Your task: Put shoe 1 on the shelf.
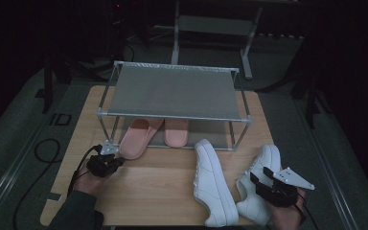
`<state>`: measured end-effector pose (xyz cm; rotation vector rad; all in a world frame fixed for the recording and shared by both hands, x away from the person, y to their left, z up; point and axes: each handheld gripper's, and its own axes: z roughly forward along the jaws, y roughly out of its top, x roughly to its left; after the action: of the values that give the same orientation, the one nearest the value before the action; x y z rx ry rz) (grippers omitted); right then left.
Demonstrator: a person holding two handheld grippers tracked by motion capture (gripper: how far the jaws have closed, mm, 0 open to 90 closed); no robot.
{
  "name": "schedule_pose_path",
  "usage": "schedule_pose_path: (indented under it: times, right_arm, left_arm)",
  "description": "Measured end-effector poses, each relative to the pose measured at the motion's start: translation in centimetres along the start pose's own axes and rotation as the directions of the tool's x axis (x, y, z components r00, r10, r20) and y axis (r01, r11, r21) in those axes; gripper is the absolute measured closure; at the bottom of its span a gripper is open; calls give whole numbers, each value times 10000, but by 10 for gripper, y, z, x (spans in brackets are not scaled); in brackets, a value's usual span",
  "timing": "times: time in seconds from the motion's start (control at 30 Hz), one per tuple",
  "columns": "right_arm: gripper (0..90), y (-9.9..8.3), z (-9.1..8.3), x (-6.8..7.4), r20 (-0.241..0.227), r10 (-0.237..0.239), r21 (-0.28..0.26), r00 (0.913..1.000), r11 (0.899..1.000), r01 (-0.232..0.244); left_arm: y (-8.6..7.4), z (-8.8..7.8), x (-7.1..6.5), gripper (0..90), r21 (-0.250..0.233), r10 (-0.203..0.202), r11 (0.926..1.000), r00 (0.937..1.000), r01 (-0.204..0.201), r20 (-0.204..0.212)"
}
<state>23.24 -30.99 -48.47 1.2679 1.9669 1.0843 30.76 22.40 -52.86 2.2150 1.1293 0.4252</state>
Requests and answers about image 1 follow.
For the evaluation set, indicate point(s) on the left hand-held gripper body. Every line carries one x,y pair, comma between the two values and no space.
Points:
100,166

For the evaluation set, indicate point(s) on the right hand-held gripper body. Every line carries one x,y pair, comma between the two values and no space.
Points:
281,195

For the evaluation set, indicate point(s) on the white sneaker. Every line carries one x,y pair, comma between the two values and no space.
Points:
212,185
252,201

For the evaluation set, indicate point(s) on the pink slipper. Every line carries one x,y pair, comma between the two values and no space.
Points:
137,140
176,135

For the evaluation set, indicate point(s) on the grey metal shoe rack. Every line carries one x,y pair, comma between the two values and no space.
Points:
175,92

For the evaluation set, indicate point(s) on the person's left hand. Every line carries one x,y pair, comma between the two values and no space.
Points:
87,183

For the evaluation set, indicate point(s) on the person's right hand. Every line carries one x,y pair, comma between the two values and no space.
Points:
286,218

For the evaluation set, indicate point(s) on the black stand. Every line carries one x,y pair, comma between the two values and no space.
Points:
48,86
311,102

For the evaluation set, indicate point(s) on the white metal desk frame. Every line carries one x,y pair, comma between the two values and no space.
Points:
215,25

